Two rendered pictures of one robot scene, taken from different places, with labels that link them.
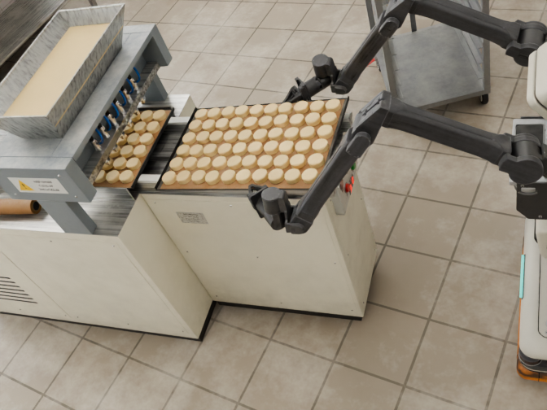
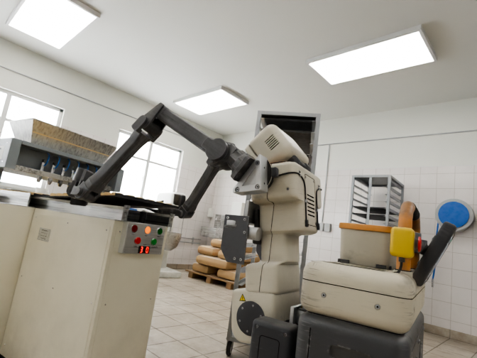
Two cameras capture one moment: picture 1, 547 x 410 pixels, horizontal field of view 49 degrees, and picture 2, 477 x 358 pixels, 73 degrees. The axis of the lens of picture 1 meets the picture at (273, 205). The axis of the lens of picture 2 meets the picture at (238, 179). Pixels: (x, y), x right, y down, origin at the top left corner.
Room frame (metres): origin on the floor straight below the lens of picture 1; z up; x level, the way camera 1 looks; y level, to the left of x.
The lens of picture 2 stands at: (-0.19, -0.64, 0.85)
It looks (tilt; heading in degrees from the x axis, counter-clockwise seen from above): 10 degrees up; 359
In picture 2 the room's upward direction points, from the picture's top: 8 degrees clockwise
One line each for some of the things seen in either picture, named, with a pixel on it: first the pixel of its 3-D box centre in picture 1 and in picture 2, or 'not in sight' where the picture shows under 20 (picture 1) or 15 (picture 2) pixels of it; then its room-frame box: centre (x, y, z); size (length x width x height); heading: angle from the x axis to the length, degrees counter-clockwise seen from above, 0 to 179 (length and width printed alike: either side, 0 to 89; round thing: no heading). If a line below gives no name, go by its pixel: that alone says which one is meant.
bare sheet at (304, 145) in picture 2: not in sight; (289, 142); (2.48, -1.06, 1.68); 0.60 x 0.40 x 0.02; 166
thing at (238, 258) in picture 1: (270, 226); (83, 292); (1.59, 0.04, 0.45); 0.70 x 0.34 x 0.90; 56
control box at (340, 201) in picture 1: (343, 174); (143, 238); (1.38, -0.26, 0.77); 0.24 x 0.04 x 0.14; 146
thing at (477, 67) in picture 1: (463, 39); not in sight; (2.42, -1.25, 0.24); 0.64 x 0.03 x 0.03; 166
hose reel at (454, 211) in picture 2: not in sight; (453, 243); (3.73, -3.39, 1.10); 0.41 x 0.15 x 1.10; 45
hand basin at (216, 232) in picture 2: not in sight; (218, 227); (6.49, -0.46, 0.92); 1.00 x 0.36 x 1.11; 45
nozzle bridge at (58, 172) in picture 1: (98, 126); (55, 182); (1.87, 0.46, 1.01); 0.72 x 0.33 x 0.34; 146
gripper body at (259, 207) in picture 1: (267, 206); (79, 193); (1.24, 0.02, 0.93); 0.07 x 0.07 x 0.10; 11
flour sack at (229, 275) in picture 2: not in sight; (239, 274); (5.42, -0.95, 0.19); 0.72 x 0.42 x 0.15; 139
